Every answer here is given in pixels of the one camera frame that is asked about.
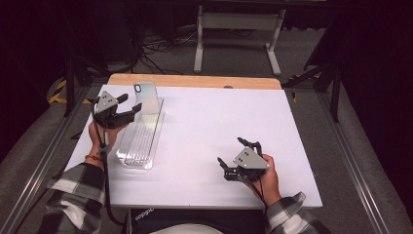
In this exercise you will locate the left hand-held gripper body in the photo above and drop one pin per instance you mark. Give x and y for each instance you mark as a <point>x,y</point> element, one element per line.
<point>107,103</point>

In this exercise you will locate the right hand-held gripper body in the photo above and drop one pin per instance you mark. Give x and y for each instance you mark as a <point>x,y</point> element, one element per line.
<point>249,160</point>

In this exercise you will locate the iridescent white phone case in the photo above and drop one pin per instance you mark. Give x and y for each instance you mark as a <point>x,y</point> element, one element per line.
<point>146,97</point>

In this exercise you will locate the clear plastic packaging tray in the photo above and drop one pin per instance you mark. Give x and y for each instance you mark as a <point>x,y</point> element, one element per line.
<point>141,139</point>

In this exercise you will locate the person's right hand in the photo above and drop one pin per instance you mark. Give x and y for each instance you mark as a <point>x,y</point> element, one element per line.
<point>270,183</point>

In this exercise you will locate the person's left hand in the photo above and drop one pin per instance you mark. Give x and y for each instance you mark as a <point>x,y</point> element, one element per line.
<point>108,136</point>

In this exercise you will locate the black metal stand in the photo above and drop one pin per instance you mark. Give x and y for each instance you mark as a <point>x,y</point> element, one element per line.
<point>69,87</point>
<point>335,94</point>

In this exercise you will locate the white board sheet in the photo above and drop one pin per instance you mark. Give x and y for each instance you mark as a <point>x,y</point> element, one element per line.
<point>201,120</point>

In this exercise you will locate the yellow black hazard tape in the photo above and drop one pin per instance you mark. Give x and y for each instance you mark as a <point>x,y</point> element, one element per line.
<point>55,97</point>

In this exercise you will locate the person's black clothing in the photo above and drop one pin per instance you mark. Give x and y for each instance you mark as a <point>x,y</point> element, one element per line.
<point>201,219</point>

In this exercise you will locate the aluminium rail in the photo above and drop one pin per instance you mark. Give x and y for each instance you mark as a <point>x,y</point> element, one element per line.
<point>32,182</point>
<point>354,169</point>

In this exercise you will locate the white metal stand frame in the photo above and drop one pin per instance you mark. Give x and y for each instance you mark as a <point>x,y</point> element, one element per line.
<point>240,21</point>

